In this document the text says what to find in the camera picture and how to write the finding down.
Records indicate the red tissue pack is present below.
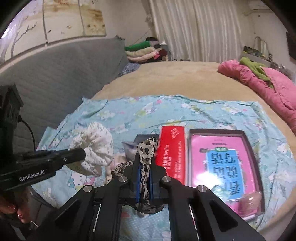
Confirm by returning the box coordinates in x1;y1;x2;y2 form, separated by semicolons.
156;126;187;185

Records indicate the cluttered dresser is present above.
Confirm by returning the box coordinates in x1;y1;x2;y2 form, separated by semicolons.
241;36;295;79

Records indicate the grey quilted headboard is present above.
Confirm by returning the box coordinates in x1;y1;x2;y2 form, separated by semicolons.
1;37;128;154

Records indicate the black wall television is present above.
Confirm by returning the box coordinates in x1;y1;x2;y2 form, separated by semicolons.
286;32;296;60

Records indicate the white floral scrunchie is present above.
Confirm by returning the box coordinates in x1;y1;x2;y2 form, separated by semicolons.
67;122;113;177

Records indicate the wall painting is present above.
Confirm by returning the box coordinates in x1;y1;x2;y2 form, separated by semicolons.
1;0;106;63

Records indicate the Hello Kitty teal cloth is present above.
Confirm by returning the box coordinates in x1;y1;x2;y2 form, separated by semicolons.
31;94;296;241

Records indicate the person's left hand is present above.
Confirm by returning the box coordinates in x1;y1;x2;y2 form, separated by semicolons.
1;190;32;223

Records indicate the tan bed blanket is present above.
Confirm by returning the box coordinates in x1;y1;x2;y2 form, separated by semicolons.
91;60;296;235

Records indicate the pink quilt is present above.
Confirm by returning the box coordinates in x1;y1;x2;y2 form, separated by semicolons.
218;60;295;133

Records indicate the dark patterned pillow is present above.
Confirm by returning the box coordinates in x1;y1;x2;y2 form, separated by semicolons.
118;63;140;77

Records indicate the dark tray with pink book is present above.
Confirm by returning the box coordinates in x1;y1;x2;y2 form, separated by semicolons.
185;129;265;221

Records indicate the green garment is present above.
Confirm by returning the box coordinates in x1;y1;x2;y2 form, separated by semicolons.
239;56;274;89

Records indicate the stack of folded clothes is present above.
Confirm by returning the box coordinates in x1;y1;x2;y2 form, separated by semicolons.
125;37;171;64

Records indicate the leopard print scrunchie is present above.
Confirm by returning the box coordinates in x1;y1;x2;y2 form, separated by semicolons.
111;136;159;215

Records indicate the white curtain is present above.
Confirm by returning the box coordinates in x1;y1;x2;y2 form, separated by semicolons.
149;1;242;63

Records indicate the brown item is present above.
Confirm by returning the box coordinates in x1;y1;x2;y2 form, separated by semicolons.
238;191;262;217

